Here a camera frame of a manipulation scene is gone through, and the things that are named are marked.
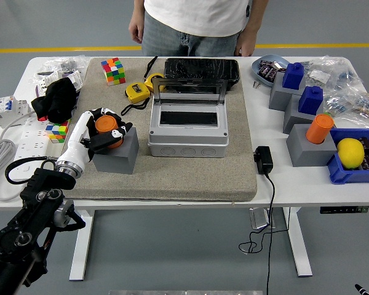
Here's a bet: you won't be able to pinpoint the blue-grey dish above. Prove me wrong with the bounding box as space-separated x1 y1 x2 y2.
251 54 290 89

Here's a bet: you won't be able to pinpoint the clear plastic parts bag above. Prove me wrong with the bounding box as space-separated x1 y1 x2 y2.
30 55 90 84
298 60 314 74
322 92 354 117
307 55 365 90
347 88 369 128

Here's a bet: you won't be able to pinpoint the light grey power cable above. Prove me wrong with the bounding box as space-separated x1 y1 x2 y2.
0 110 38 202

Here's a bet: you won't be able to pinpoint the blue storage bin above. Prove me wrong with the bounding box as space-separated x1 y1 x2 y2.
325 127 369 185

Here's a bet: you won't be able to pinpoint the grey holder block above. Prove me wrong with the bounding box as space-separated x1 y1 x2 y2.
268 72 305 111
282 93 323 135
285 123 338 167
92 126 140 175

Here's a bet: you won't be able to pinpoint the black plastic tray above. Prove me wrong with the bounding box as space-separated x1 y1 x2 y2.
164 57 240 92

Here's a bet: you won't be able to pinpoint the small white circuit breaker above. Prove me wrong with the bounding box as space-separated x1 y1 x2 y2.
64 69 82 92

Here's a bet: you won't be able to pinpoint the person's left hand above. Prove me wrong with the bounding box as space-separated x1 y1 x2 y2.
234 29 258 58

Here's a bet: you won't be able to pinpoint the orange cylinder battery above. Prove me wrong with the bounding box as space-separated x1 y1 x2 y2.
95 115 124 150
305 113 335 144

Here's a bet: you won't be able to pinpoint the person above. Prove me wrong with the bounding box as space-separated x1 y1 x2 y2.
141 0 256 58

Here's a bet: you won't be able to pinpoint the yellow lemon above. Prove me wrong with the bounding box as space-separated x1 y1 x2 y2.
336 138 365 170

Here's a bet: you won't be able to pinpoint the black cloth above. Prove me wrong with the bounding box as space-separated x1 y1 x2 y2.
30 77 78 123

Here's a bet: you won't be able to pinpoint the silver box under table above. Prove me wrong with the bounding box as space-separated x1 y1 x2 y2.
248 207 276 230

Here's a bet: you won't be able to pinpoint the grey plastic enclosure box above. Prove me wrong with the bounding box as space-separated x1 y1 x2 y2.
147 76 229 158

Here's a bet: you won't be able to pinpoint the black table control panel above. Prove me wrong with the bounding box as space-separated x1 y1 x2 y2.
319 205 369 214

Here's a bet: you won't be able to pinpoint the white terminal block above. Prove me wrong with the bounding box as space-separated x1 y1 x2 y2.
36 72 62 93

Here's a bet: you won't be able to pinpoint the yellow tape measure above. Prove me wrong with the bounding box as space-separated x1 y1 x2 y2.
143 55 166 92
120 82 151 116

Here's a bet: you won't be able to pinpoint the black power adapter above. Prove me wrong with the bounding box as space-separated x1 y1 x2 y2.
253 145 274 175

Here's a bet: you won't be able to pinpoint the colourful puzzle cube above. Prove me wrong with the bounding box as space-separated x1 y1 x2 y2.
100 57 126 87
45 119 71 144

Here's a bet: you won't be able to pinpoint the grey-brown mat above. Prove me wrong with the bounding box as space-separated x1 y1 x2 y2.
52 57 258 202

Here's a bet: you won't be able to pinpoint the blue plastic block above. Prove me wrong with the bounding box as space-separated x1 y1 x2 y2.
297 85 323 116
282 61 305 90

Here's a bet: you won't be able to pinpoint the white circuit breaker blue levers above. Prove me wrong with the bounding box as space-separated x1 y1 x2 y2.
0 95 31 129

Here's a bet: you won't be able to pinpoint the white power strip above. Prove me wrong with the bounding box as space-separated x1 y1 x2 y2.
9 118 52 183

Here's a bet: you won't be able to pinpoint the white table leg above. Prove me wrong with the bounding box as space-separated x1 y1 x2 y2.
282 206 313 277
68 209 95 281

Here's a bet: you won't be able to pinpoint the black adapter cord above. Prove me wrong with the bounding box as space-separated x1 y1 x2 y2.
238 171 292 295

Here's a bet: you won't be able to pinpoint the person's right hand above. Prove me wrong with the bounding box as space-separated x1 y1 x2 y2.
128 20 145 44

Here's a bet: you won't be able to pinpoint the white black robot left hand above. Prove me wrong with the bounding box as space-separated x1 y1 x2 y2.
57 107 133 172

